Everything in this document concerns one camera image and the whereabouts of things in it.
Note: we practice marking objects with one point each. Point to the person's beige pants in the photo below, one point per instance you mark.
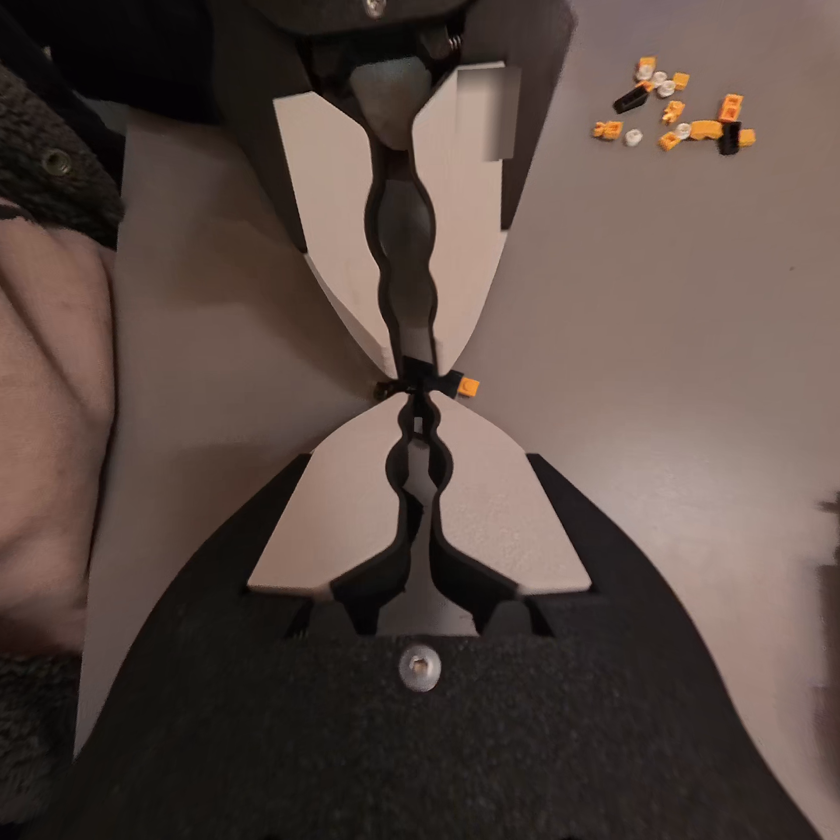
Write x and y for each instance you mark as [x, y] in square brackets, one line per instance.
[52, 426]

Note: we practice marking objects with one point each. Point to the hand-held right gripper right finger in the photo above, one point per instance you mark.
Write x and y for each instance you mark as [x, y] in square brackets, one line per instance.
[505, 518]

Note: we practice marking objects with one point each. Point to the pile of loose lego pieces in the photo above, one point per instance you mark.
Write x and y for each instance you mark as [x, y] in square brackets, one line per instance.
[705, 128]

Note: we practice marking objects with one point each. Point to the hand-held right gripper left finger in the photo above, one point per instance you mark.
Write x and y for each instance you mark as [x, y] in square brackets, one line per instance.
[341, 518]

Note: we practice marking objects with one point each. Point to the black lego subassembly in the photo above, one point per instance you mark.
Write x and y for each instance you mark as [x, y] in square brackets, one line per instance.
[415, 367]

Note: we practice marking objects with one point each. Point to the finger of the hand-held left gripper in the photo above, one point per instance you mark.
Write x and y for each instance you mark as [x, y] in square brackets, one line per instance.
[459, 262]
[328, 216]

